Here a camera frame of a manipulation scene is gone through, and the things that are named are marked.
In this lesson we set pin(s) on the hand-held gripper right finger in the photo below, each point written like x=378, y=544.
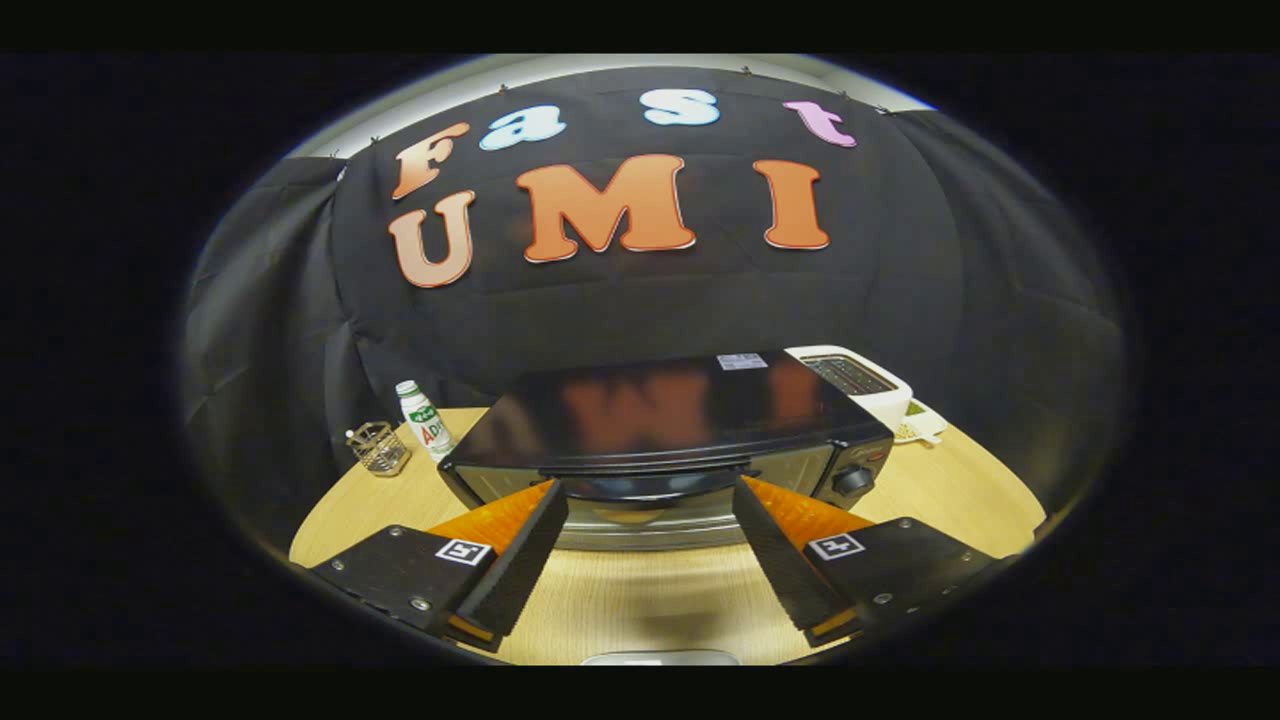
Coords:
x=775, y=560

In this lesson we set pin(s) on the small white condiment dish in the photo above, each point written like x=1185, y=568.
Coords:
x=925, y=425

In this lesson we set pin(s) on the white slot toaster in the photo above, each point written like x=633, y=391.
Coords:
x=890, y=405

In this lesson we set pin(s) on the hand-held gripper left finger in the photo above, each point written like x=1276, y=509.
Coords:
x=525, y=560

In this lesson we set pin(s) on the white shallow plate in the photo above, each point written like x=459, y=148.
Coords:
x=660, y=658

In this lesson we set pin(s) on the black toaster oven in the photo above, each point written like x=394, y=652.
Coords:
x=650, y=410

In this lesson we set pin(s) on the white bottle green label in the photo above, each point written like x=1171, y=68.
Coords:
x=425, y=420

